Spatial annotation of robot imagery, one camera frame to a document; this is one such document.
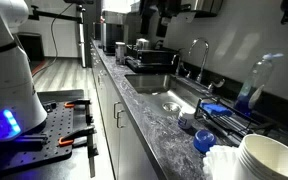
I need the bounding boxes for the blue oval soap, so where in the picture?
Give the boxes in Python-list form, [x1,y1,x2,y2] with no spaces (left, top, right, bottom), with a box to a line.
[193,130,216,153]

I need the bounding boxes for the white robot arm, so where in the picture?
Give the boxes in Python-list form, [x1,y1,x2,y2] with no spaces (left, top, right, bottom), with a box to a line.
[0,0,47,142]

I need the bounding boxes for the dish soap bottle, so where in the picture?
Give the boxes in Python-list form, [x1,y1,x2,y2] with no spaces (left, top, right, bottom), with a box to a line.
[234,53,283,116]

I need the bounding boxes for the stainless steel sink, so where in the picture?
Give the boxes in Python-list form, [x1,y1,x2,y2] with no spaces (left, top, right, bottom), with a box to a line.
[126,74,211,116]

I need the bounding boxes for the black tray with kettle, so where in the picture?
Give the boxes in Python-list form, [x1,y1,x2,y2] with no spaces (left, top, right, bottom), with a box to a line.
[126,45,179,74]

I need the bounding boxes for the steel canister on counter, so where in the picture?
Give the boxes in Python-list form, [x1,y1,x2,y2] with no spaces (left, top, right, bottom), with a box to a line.
[115,42,126,65]

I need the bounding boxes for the white pill bottle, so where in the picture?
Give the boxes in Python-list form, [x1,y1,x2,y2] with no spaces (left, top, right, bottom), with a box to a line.
[178,108,194,129]

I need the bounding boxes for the chrome kitchen faucet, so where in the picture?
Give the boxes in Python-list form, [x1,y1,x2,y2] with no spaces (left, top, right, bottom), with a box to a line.
[187,37,211,84]

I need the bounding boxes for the grey lower cabinets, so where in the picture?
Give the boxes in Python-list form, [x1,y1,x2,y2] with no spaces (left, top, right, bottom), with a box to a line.
[91,41,158,180]

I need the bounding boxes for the black coffee machine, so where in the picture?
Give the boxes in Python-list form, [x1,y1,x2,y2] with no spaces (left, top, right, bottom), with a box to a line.
[101,10,124,54]

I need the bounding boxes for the white coffee filters stack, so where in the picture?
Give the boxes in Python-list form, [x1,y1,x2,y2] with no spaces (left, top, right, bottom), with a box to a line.
[203,145,238,180]

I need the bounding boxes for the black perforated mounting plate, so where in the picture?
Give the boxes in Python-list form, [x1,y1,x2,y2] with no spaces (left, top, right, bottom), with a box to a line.
[0,101,90,176]

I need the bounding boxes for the black trash bin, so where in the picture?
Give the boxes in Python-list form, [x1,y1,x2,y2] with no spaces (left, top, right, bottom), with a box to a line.
[18,32,44,61]

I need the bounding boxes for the far orange-handled clamp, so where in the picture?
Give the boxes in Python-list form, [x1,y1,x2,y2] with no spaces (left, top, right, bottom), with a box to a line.
[64,99,93,125]

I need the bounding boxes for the orange-handled clamp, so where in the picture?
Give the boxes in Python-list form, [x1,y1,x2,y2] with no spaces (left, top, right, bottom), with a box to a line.
[64,99,93,125]
[58,125,98,178]

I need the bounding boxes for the near orange-handled clamp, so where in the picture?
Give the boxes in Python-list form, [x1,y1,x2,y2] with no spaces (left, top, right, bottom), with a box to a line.
[58,125,98,178]

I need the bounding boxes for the black wire dish rack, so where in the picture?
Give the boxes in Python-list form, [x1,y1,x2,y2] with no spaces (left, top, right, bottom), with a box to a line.
[195,97,276,145]

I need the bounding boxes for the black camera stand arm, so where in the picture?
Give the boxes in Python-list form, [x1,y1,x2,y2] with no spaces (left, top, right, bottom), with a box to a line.
[29,0,95,24]

